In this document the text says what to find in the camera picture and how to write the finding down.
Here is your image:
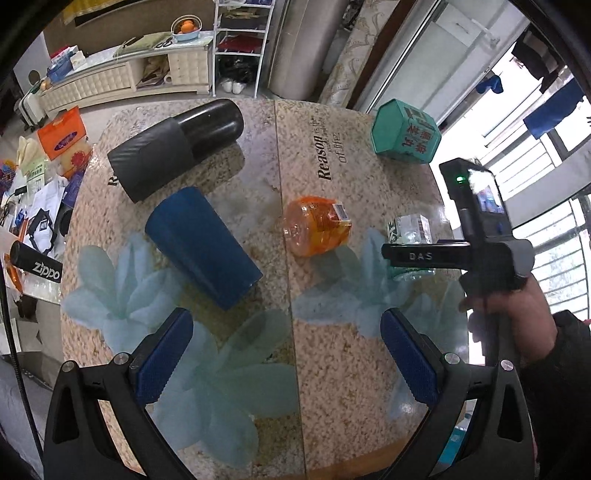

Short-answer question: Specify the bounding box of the orange paper bag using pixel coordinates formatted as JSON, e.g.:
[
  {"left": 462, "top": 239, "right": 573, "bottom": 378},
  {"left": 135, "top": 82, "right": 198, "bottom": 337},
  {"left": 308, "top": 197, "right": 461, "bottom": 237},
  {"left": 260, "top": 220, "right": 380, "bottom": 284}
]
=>
[{"left": 38, "top": 106, "right": 86, "bottom": 160}]

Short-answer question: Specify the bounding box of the blue hanging garment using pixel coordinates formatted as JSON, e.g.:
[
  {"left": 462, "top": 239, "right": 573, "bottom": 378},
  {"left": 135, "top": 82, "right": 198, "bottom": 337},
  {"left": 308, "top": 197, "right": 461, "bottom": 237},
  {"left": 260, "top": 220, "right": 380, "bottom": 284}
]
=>
[{"left": 523, "top": 78, "right": 585, "bottom": 140}]

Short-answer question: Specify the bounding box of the fruit bowl with oranges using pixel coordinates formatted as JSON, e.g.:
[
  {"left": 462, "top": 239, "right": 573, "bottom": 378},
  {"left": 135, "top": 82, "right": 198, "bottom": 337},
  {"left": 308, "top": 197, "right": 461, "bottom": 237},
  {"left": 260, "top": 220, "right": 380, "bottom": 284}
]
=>
[{"left": 170, "top": 15, "right": 204, "bottom": 42}]

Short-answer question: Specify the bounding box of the clear cut plastic bottle cup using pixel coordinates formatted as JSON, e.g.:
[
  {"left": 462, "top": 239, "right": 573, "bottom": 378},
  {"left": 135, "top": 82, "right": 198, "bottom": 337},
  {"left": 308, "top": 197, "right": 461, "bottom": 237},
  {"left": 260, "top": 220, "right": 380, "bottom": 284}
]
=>
[{"left": 387, "top": 214, "right": 435, "bottom": 281}]

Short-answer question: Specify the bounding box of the white suitcase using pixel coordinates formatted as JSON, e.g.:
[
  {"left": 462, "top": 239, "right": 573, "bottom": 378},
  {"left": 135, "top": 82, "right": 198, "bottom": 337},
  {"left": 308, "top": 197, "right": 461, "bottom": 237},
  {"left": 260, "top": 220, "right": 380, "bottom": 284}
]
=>
[{"left": 15, "top": 90, "right": 47, "bottom": 131}]

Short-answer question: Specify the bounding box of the dark blue tumbler cup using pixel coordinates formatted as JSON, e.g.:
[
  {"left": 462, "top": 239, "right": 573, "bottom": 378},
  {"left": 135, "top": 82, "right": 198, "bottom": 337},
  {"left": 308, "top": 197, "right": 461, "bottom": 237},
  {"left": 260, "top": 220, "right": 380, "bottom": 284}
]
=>
[{"left": 145, "top": 187, "right": 263, "bottom": 310}]

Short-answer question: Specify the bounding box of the dark sleeve forearm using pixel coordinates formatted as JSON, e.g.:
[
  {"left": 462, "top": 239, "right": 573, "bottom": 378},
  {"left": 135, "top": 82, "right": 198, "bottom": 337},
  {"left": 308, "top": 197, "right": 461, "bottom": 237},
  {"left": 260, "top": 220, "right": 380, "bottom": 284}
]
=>
[{"left": 520, "top": 311, "right": 590, "bottom": 479}]

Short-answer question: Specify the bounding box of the white tv cabinet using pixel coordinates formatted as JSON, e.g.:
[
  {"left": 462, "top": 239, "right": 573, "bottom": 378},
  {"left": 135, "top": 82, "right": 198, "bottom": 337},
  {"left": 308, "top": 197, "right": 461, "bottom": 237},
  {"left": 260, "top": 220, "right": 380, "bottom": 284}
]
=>
[{"left": 38, "top": 31, "right": 212, "bottom": 114}]

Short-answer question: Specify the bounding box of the right hand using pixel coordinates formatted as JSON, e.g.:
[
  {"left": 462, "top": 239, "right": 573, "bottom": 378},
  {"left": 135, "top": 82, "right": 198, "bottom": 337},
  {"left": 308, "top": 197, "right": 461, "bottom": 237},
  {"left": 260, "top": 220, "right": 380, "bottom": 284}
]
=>
[{"left": 459, "top": 274, "right": 558, "bottom": 367}]

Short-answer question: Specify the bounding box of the orange plastic jar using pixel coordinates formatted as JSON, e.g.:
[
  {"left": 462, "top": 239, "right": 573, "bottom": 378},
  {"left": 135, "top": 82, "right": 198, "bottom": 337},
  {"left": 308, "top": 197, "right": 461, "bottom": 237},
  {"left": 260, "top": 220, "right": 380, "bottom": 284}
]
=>
[{"left": 283, "top": 196, "right": 353, "bottom": 257}]

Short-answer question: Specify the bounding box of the black zippo box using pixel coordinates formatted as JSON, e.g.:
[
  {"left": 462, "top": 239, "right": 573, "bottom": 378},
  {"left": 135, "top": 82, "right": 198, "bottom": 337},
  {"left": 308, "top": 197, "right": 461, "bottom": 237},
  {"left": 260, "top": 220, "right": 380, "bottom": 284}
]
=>
[{"left": 10, "top": 241, "right": 63, "bottom": 283}]

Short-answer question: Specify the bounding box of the black thermos flask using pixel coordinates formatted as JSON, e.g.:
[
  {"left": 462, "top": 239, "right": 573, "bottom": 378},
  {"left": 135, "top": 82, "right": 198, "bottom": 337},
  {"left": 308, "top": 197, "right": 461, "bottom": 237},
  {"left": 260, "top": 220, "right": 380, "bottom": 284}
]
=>
[{"left": 107, "top": 99, "right": 243, "bottom": 203}]

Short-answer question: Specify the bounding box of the green hexagonal box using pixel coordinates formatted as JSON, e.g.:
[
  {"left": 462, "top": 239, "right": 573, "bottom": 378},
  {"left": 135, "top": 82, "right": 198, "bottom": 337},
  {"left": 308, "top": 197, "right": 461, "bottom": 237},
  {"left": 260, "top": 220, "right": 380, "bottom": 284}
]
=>
[{"left": 370, "top": 99, "right": 442, "bottom": 164}]

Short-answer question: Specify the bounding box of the white metal shelf rack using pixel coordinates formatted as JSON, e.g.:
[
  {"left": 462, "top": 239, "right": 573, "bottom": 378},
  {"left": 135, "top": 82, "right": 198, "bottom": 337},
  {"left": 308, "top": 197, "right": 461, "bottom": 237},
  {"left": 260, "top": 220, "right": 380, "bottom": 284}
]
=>
[{"left": 211, "top": 1, "right": 276, "bottom": 98}]

